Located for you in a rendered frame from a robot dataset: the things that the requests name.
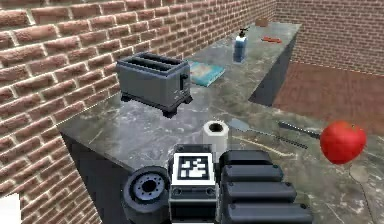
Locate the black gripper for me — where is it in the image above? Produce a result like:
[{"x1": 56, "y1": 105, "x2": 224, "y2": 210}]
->
[{"x1": 121, "y1": 165, "x2": 172, "y2": 224}]

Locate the grey metal spatula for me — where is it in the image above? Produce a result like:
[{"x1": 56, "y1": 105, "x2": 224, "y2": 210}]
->
[{"x1": 228, "y1": 117, "x2": 309, "y2": 150}]

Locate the white paper roll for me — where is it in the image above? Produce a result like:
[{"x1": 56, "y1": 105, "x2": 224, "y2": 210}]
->
[{"x1": 202, "y1": 120, "x2": 230, "y2": 158}]

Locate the dark marble counter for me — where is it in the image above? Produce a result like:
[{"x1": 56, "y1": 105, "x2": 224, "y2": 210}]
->
[{"x1": 57, "y1": 21, "x2": 384, "y2": 224}]

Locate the grey toaster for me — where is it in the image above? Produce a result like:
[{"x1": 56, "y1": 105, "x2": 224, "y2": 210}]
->
[{"x1": 115, "y1": 51, "x2": 194, "y2": 119}]

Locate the teal book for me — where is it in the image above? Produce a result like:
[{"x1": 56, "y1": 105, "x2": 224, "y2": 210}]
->
[{"x1": 187, "y1": 60, "x2": 226, "y2": 88}]

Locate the blue spray bottle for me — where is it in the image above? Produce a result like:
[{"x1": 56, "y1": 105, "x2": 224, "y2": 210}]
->
[{"x1": 232, "y1": 26, "x2": 250, "y2": 64}]

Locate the red apple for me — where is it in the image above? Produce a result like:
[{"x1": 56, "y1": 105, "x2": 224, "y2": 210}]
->
[{"x1": 319, "y1": 120, "x2": 368, "y2": 166}]

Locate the black handled knife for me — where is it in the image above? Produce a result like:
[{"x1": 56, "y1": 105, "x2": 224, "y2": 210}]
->
[{"x1": 277, "y1": 120, "x2": 322, "y2": 140}]

